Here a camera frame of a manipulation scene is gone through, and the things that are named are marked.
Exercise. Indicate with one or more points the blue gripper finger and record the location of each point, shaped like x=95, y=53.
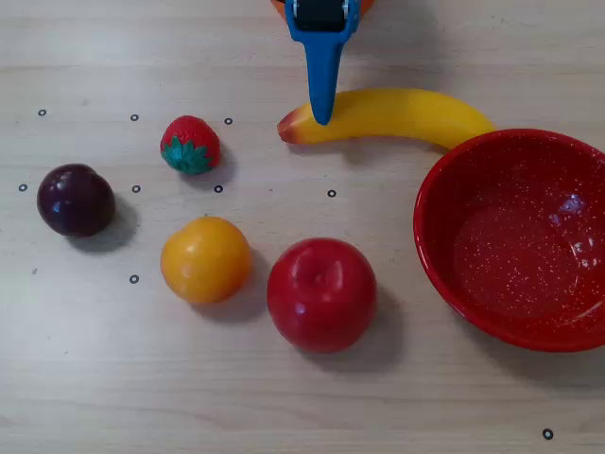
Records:
x=323, y=71

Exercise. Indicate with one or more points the yellow plastic banana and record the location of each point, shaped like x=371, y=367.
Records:
x=402, y=113

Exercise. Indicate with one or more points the red speckled bowl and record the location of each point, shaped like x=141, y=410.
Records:
x=510, y=246

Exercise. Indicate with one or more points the red plastic strawberry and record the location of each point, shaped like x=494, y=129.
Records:
x=191, y=134

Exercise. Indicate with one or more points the orange yellow plastic peach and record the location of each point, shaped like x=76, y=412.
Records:
x=205, y=260

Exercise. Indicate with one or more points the red plastic apple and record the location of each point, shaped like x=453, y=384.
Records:
x=321, y=295

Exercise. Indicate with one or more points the dark purple plastic plum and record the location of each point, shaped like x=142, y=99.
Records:
x=75, y=201

